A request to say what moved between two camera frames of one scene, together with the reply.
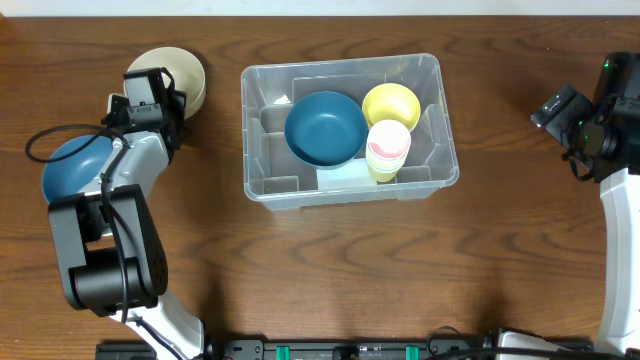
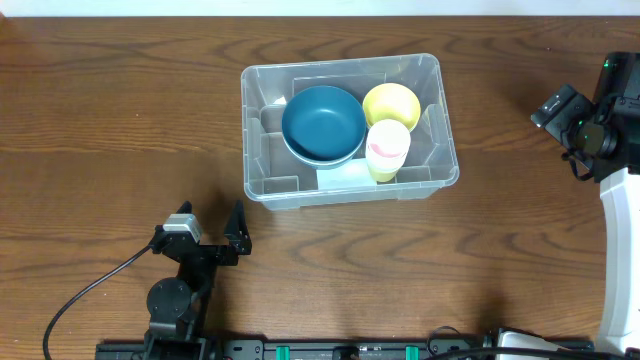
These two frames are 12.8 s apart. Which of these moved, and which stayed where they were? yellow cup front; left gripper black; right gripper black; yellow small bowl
Moved: left gripper black
Stayed: yellow cup front; yellow small bowl; right gripper black
